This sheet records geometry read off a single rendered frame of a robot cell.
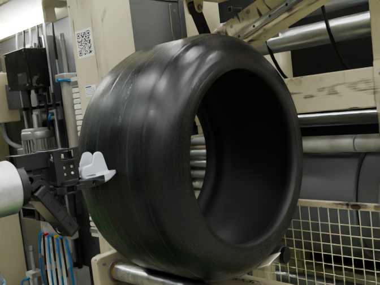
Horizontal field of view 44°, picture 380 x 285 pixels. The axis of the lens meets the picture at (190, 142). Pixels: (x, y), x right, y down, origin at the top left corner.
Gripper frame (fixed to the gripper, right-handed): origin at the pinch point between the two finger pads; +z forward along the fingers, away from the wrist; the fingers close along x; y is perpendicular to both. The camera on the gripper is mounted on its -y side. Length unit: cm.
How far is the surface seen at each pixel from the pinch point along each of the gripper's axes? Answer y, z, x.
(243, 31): 32, 61, 8
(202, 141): -1, 62, 30
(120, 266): -27.0, 14.8, 21.0
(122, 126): 9.5, 3.0, -2.3
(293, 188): -12.0, 46.8, -12.5
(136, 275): -27.8, 14.0, 13.7
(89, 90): 19.1, 21.5, 33.7
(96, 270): -27.0, 10.0, 24.7
